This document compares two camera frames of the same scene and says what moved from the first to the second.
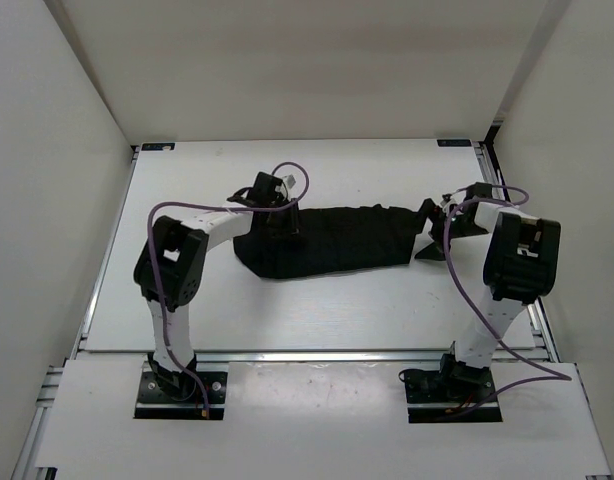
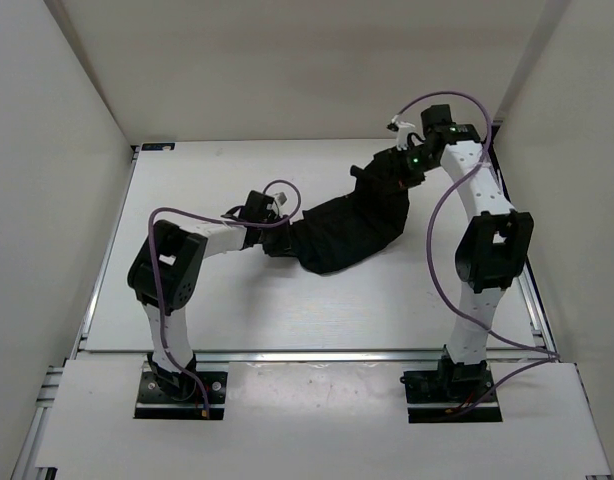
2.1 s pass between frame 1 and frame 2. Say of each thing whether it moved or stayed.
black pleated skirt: moved
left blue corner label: stayed
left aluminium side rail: stayed
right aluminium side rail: stayed
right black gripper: moved
